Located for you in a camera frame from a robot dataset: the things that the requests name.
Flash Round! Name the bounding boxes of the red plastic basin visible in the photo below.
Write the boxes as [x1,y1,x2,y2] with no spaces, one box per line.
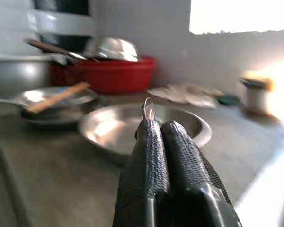
[49,56,156,95]

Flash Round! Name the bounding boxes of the bright window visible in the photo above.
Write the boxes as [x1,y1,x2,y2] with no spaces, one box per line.
[188,0,284,35]

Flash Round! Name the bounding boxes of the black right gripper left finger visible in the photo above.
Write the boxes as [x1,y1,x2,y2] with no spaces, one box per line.
[112,119,173,227]

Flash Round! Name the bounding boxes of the wooden spatula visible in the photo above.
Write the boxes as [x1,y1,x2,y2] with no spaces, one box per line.
[25,81,91,114]

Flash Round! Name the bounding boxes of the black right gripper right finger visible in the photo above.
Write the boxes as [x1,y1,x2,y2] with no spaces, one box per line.
[160,120,242,227]

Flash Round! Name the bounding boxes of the white cup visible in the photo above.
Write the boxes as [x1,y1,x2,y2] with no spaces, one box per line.
[241,86,270,114]

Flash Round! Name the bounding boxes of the brown-handled ladle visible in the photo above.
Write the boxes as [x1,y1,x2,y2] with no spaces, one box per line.
[25,38,100,62]

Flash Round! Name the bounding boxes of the shallow steel bowl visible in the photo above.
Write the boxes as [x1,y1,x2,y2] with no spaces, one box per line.
[77,103,213,164]

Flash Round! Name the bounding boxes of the domed steel bowl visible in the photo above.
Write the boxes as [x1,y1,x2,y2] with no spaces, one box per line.
[85,36,140,63]

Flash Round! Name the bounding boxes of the silver spoon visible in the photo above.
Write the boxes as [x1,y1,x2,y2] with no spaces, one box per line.
[141,97,156,123]

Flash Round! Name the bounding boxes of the stacked steel plates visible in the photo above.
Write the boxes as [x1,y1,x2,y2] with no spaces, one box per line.
[0,86,98,126]

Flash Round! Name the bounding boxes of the white crumpled cloth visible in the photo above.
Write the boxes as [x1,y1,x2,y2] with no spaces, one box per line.
[146,82,224,108]

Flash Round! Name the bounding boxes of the yellow sponge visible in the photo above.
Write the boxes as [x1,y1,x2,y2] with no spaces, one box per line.
[240,70,275,91]

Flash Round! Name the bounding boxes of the green scouring pad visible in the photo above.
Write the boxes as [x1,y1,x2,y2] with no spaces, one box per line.
[218,93,241,106]

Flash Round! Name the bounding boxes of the grey metal pot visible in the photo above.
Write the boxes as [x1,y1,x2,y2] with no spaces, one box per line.
[0,53,53,100]

